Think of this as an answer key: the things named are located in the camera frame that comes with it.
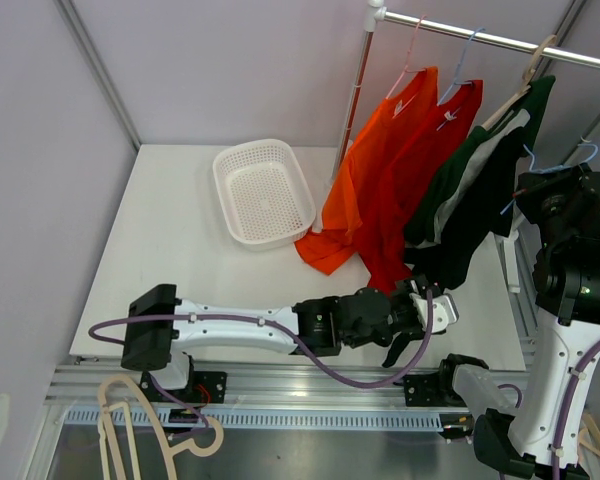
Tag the red t shirt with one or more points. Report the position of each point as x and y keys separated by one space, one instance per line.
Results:
x=405 y=180

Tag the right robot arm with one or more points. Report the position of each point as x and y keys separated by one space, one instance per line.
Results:
x=539 y=437

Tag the green and grey t shirt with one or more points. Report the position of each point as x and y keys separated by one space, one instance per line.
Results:
x=454 y=178

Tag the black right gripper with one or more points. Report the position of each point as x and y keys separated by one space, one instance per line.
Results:
x=534 y=186

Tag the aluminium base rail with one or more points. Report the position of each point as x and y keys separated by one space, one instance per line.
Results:
x=274 y=396

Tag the pile of hangers bottom right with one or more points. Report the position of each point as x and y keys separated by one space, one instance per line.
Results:
x=589 y=446

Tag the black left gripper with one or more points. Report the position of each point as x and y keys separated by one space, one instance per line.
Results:
x=411 y=285

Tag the light blue plastic hanger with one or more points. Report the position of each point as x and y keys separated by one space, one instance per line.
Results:
x=558 y=168

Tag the orange t shirt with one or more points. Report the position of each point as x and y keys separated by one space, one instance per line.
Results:
x=391 y=125

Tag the white plastic laundry basket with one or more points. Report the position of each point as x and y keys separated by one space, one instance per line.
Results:
x=264 y=196

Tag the pink wire hanger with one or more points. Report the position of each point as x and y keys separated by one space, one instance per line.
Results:
x=406 y=68

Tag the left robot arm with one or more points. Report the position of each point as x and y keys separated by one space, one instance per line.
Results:
x=165 y=329

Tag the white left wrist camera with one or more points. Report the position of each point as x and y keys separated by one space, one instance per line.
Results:
x=442 y=314

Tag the black t shirt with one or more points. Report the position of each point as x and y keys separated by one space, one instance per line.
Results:
x=477 y=215

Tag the blue wire hanger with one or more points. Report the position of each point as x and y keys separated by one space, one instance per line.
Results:
x=457 y=80

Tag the beige wooden hanger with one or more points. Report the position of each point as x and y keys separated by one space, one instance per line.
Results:
x=526 y=78

